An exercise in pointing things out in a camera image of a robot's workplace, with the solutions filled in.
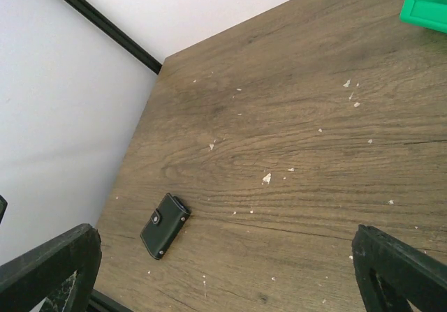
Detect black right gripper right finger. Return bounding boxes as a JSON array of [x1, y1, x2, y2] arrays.
[[352, 225, 446, 311]]

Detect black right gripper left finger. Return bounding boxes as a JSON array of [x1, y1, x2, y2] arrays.
[[1, 223, 102, 311]]

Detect black leather card holder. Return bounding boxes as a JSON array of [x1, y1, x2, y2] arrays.
[[140, 193, 191, 260]]

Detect green plastic bin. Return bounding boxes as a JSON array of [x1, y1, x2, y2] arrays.
[[400, 0, 447, 33]]

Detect black frame post left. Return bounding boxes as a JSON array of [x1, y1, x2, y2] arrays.
[[64, 0, 162, 75]]

